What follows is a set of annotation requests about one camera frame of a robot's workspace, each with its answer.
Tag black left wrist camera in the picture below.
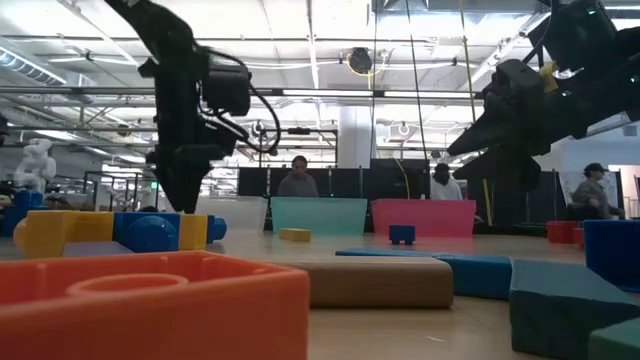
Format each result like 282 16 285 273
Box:
202 62 252 117

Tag long tan block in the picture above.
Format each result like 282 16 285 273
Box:
279 256 455 310

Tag long green block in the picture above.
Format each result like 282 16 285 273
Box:
587 317 640 360

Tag long teal block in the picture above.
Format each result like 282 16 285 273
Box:
509 258 640 360

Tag small blue toy block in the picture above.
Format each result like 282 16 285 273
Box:
582 218 640 294
388 224 417 246

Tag black aluminium table frame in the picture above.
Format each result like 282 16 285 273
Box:
474 222 549 237

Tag black ceiling cable reel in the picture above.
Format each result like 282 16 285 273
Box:
344 46 389 79

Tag medium blue toy block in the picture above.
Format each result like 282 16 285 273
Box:
206 215 228 245
0 189 50 238
112 211 182 254

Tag black partition panels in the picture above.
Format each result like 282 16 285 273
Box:
237 158 432 199
466 168 624 226

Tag teal plastic bin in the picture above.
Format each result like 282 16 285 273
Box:
270 196 369 236

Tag long blue block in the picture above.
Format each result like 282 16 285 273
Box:
335 248 513 301

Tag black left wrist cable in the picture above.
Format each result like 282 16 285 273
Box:
204 47 283 156

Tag red plastic bin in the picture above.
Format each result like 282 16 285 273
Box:
370 198 477 239

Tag yellow label sticker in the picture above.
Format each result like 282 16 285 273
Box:
538 60 560 94

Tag white pillar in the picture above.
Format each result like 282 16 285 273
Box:
338 105 375 169

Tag black hanging cable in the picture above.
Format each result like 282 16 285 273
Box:
404 0 431 166

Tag long ceiling light bar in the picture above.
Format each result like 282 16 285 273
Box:
282 88 476 99

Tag small orange toy block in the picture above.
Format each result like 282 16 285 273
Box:
0 249 311 360

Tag long purple-blue block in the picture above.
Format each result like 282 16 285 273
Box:
61 240 136 259

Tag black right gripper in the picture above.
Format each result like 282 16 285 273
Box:
446 58 592 194

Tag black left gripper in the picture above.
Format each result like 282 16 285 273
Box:
138 47 238 215

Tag clear plastic bin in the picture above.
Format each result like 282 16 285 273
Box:
195 195 270 234

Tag yellow hanging cable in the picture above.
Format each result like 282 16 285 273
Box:
458 0 494 227

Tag person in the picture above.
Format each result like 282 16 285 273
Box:
429 162 464 202
570 162 626 222
276 154 321 198

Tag medium yellow toy block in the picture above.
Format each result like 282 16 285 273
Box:
178 214 209 252
13 209 116 260

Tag black gantry frame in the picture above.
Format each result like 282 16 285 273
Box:
257 128 339 169

